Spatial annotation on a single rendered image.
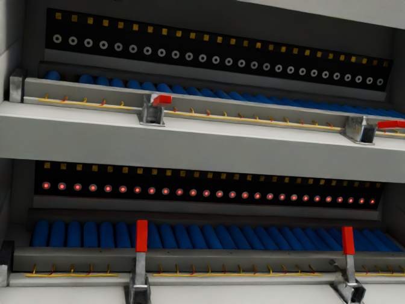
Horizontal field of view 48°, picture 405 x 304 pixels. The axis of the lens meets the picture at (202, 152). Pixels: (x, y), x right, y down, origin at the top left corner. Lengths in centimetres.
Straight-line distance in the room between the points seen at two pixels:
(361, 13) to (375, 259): 33
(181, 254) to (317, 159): 20
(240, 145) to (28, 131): 23
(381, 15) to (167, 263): 41
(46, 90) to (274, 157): 27
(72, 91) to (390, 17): 40
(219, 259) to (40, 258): 21
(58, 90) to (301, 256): 37
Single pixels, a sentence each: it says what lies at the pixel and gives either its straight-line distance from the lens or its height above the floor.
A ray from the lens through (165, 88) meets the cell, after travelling 59.
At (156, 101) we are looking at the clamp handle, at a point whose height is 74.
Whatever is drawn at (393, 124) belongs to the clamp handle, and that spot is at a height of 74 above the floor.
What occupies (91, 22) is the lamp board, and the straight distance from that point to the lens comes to 65.
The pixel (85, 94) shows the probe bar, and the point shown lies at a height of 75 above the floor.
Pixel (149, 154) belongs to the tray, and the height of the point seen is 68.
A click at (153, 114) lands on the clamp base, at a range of 52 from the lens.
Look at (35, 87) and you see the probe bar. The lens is 53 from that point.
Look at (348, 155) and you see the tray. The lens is 58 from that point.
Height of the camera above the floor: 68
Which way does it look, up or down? 1 degrees up
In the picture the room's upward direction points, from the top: 4 degrees clockwise
